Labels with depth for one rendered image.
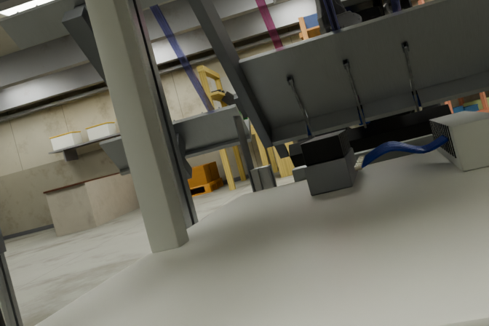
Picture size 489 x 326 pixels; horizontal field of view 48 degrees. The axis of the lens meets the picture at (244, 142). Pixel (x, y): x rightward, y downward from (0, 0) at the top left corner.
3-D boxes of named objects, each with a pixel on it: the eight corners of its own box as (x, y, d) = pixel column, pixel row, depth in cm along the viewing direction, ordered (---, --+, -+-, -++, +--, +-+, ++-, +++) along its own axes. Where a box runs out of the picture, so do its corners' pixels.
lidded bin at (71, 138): (84, 144, 1092) (81, 130, 1092) (75, 145, 1052) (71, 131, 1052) (62, 150, 1100) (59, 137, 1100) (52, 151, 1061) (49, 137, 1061)
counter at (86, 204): (144, 205, 1076) (134, 168, 1076) (94, 227, 861) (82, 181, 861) (111, 213, 1089) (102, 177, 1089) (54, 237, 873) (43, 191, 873)
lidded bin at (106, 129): (118, 134, 1077) (115, 121, 1077) (110, 135, 1040) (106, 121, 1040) (97, 140, 1086) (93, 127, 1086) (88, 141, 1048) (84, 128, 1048)
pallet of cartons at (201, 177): (224, 185, 1047) (217, 160, 1047) (213, 191, 957) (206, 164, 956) (158, 201, 1071) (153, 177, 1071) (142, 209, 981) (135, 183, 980)
